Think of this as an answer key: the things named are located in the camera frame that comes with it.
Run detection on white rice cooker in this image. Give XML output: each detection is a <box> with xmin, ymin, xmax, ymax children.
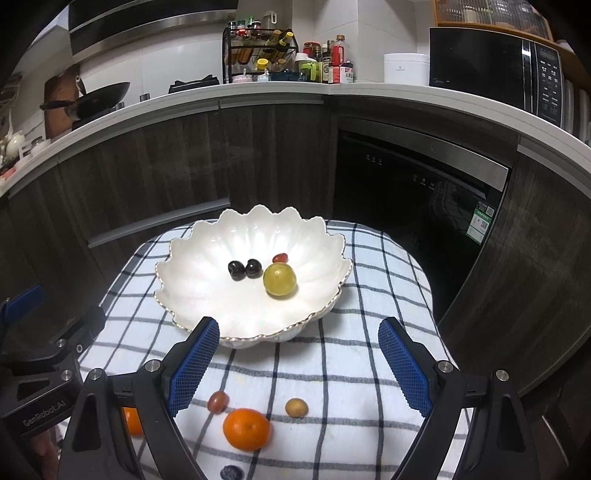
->
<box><xmin>383</xmin><ymin>53</ymin><xmax>430</xmax><ymax>85</ymax></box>

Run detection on white black checked cloth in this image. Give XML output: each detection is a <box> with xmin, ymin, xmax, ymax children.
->
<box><xmin>69</xmin><ymin>219</ymin><xmax>476</xmax><ymax>480</ymax></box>

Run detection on wooden glass-door cupboard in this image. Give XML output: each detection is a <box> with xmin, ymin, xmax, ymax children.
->
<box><xmin>431</xmin><ymin>0</ymin><xmax>555</xmax><ymax>40</ymax></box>

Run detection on group of condiment bottles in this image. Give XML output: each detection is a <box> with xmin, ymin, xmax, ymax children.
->
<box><xmin>295</xmin><ymin>34</ymin><xmax>355</xmax><ymax>85</ymax></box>

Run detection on large orange mandarin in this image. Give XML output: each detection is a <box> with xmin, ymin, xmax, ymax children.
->
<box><xmin>222</xmin><ymin>408</ymin><xmax>271</xmax><ymax>452</ymax></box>

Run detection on white scalloped ceramic bowl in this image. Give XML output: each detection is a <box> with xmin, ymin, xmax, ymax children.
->
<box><xmin>154</xmin><ymin>205</ymin><xmax>354</xmax><ymax>348</ymax></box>

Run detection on black range hood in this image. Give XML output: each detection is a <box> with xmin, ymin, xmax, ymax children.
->
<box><xmin>69</xmin><ymin>0</ymin><xmax>238</xmax><ymax>56</ymax></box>

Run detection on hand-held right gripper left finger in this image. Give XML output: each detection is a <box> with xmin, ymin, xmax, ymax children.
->
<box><xmin>58</xmin><ymin>316</ymin><xmax>221</xmax><ymax>480</ymax></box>

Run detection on white kitchen countertop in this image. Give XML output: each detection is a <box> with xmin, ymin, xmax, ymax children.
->
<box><xmin>0</xmin><ymin>82</ymin><xmax>591</xmax><ymax>199</ymax></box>

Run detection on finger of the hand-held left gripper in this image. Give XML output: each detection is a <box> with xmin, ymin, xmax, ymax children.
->
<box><xmin>28</xmin><ymin>305</ymin><xmax>107</xmax><ymax>370</ymax></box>
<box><xmin>0</xmin><ymin>284</ymin><xmax>45</xmax><ymax>324</ymax></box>

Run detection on white teapot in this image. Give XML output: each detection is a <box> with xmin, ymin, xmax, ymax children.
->
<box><xmin>4</xmin><ymin>130</ymin><xmax>26</xmax><ymax>158</ymax></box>

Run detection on wooden cutting board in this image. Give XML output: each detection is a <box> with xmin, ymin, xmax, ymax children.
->
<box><xmin>44</xmin><ymin>65</ymin><xmax>81</xmax><ymax>139</ymax></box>

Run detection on black wok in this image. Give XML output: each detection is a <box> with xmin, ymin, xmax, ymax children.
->
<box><xmin>39</xmin><ymin>76</ymin><xmax>132</xmax><ymax>123</ymax></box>

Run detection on black microwave oven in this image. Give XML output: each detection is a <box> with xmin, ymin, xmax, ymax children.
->
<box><xmin>428</xmin><ymin>27</ymin><xmax>566</xmax><ymax>130</ymax></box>

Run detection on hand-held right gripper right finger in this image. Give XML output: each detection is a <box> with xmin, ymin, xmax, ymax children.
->
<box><xmin>378</xmin><ymin>316</ymin><xmax>532</xmax><ymax>480</ymax></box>

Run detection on black built-in dishwasher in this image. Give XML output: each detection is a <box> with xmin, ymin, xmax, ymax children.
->
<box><xmin>332</xmin><ymin>129</ymin><xmax>513</xmax><ymax>319</ymax></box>

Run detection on black wire spice rack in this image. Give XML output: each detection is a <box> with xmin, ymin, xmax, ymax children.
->
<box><xmin>223</xmin><ymin>16</ymin><xmax>298</xmax><ymax>85</ymax></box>

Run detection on small orange mandarin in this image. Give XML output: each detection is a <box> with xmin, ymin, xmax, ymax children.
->
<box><xmin>122</xmin><ymin>407</ymin><xmax>145</xmax><ymax>437</ymax></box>

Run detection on dark wood base cabinets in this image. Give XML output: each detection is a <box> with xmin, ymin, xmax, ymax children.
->
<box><xmin>0</xmin><ymin>95</ymin><xmax>591</xmax><ymax>402</ymax></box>

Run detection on black gas stove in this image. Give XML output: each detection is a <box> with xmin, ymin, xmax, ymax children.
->
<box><xmin>71</xmin><ymin>105</ymin><xmax>127</xmax><ymax>131</ymax></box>

